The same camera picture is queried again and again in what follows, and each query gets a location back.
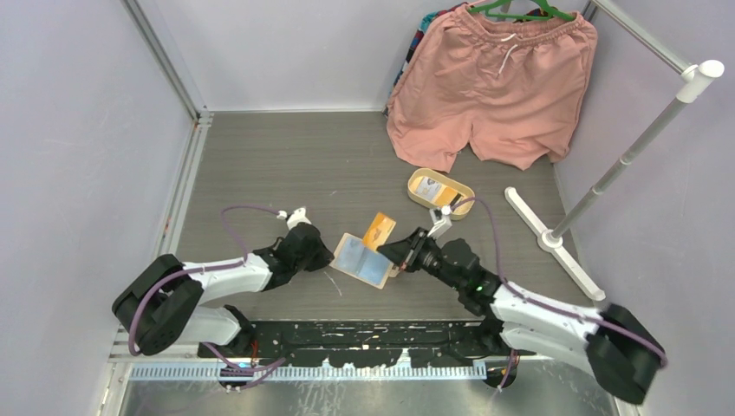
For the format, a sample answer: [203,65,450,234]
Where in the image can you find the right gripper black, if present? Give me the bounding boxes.
[379,227,465,292]

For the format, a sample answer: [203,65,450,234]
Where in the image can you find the orange credit card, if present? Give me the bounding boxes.
[362,212,396,251]

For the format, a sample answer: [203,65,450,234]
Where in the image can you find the beige leather card holder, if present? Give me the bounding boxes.
[330,233,399,289]

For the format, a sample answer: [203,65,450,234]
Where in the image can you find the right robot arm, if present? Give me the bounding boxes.
[377,228,667,405]

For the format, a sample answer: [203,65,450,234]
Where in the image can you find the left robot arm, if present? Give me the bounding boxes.
[112,223,334,358]

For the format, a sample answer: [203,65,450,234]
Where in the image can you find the white card in tray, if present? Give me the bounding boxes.
[414,176,445,203]

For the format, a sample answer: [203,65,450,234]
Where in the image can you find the yellow card with black stripe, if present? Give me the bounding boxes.
[435,188,465,206]

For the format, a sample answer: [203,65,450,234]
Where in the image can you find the yellow oval tray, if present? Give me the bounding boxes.
[407,168,475,220]

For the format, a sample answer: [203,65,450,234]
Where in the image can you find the pink shorts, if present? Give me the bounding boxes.
[387,5,598,172]

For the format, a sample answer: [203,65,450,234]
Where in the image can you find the white clothes rack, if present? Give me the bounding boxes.
[504,1,734,302]

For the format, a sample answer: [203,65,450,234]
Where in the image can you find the colourful garment behind shorts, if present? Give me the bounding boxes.
[388,2,468,97]

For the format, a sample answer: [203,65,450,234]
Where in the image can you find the green clothes hanger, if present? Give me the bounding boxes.
[468,0,576,22]

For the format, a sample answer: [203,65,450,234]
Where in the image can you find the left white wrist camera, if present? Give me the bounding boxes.
[276,207,311,230]

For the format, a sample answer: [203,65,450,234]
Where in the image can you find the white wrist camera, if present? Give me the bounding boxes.
[427,205,452,239]
[276,207,311,230]

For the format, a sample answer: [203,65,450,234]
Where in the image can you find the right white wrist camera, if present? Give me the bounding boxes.
[427,205,452,239]

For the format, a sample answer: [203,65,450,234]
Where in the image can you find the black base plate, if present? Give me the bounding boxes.
[218,321,510,368]

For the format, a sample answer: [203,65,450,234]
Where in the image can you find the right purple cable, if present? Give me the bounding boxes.
[450,197,669,392]

